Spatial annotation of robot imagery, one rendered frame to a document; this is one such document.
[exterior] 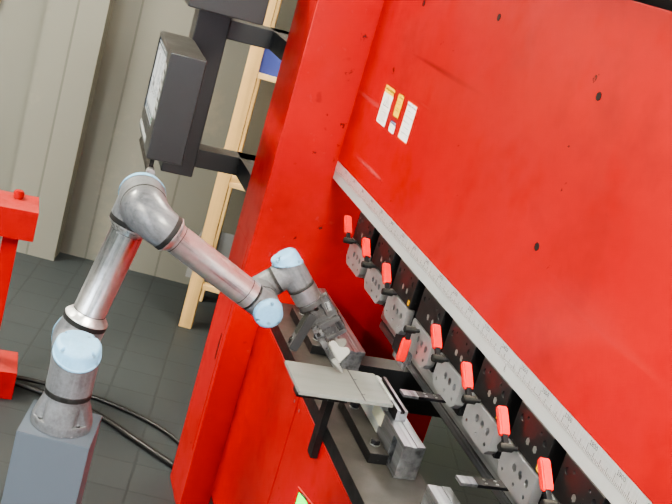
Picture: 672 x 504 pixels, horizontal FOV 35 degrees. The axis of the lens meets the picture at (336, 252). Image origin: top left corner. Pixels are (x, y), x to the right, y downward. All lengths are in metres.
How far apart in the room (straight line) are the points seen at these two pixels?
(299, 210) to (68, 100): 2.48
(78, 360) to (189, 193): 3.39
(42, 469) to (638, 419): 1.51
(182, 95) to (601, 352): 1.95
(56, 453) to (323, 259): 1.30
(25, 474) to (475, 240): 1.24
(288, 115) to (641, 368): 1.87
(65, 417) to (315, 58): 1.41
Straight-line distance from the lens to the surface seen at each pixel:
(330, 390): 2.79
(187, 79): 3.51
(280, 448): 3.25
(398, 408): 2.82
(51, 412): 2.72
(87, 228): 6.11
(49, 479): 2.78
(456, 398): 2.44
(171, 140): 3.56
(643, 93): 2.04
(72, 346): 2.68
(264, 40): 3.96
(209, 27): 3.91
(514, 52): 2.53
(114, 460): 4.24
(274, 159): 3.49
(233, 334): 3.68
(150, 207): 2.56
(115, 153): 5.98
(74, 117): 5.81
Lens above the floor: 2.12
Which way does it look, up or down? 16 degrees down
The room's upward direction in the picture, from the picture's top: 17 degrees clockwise
